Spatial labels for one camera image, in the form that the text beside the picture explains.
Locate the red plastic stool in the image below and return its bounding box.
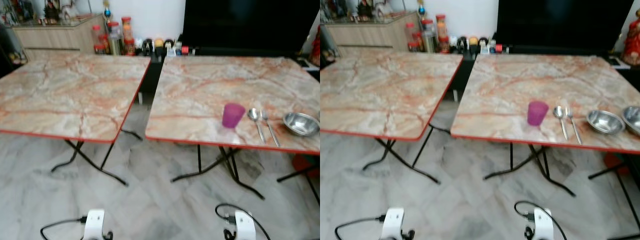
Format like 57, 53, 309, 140
292, 155, 321, 179
602, 152, 627, 176

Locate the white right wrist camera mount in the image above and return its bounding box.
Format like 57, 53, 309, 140
533, 208, 555, 240
234, 210, 257, 240

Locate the purple plastic cup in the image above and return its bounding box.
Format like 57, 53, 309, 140
222, 103, 246, 129
527, 100, 550, 127

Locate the tall orange snack jar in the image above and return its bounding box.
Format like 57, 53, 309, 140
121, 16, 136, 56
435, 14, 450, 53

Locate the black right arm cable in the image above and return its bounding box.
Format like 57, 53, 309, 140
215, 203, 271, 240
514, 200, 568, 240

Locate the light wood cabinet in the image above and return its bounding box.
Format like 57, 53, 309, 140
11, 15, 106, 61
322, 12, 421, 57

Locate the small red lid jar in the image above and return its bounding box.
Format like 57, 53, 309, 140
91, 25, 107, 55
405, 22, 420, 52

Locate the black television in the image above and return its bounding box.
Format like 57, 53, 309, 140
181, 0, 321, 52
495, 0, 636, 49

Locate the tall clear red lid jar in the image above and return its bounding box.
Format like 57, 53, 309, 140
107, 21, 123, 56
421, 19, 437, 53

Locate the marble top folding table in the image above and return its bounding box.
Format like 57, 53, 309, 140
145, 56, 321, 201
451, 54, 640, 198
320, 51, 464, 185
0, 54, 152, 187

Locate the steel bowl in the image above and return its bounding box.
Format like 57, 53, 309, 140
283, 112, 321, 137
586, 110, 625, 135
622, 106, 640, 136

